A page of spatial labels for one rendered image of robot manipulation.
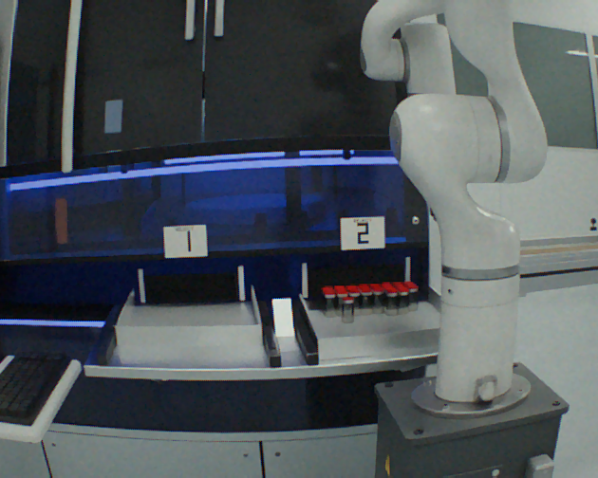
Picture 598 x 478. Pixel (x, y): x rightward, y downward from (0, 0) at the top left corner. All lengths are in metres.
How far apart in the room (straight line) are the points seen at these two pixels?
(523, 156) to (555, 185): 5.80
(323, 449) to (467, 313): 0.79
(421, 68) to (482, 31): 0.31
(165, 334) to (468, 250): 0.58
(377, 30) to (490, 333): 0.48
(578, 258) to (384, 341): 0.78
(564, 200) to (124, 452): 5.60
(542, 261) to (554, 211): 4.96
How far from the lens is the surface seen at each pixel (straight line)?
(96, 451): 1.80
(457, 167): 1.01
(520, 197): 6.69
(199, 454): 1.76
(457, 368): 1.07
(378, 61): 1.25
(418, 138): 1.00
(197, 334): 1.40
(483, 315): 1.05
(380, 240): 1.65
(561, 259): 1.92
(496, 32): 0.98
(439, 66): 1.27
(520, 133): 1.03
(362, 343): 1.30
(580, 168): 6.96
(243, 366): 1.28
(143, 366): 1.28
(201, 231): 1.62
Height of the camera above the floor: 1.25
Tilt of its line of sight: 8 degrees down
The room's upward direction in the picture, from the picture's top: 2 degrees counter-clockwise
